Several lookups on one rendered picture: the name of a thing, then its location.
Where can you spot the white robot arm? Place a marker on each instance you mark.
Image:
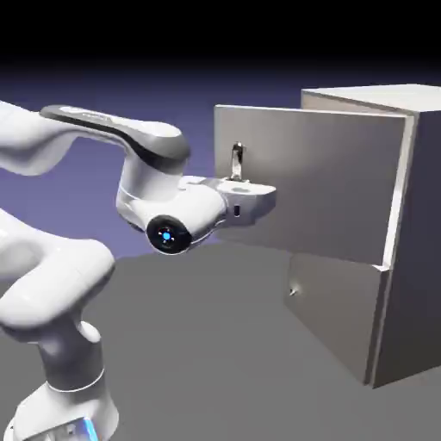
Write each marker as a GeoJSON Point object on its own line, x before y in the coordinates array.
{"type": "Point", "coordinates": [51, 275]}

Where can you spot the small grey cabinet door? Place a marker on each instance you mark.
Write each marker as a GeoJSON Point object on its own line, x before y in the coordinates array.
{"type": "Point", "coordinates": [334, 310]}

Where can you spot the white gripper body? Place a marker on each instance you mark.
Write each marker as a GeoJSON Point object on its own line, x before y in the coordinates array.
{"type": "Point", "coordinates": [253, 203]}

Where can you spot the grey cabinet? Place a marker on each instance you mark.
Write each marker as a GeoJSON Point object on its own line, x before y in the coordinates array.
{"type": "Point", "coordinates": [410, 241]}

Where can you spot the large grey cabinet door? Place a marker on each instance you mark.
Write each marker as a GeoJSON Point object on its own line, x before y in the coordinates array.
{"type": "Point", "coordinates": [327, 179]}

